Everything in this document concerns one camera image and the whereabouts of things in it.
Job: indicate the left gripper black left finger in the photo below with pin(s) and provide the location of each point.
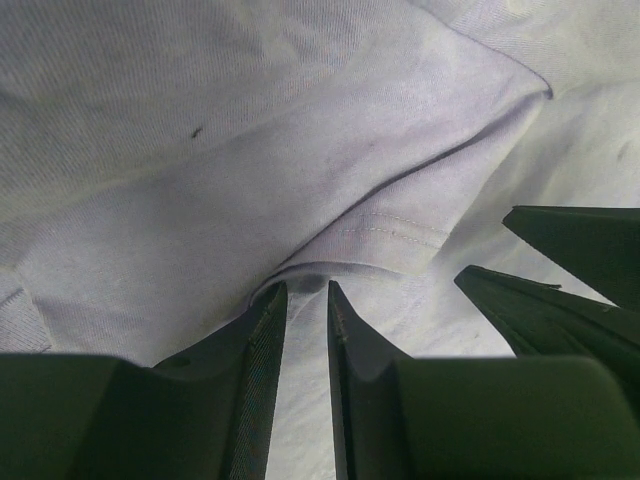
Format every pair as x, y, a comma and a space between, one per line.
204, 413

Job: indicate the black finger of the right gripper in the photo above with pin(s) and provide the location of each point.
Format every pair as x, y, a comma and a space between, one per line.
598, 246
539, 319

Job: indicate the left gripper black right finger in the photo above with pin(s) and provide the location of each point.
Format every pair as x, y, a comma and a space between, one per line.
397, 417

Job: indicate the purple polo shirt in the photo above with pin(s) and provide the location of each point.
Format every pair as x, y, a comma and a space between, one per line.
164, 161

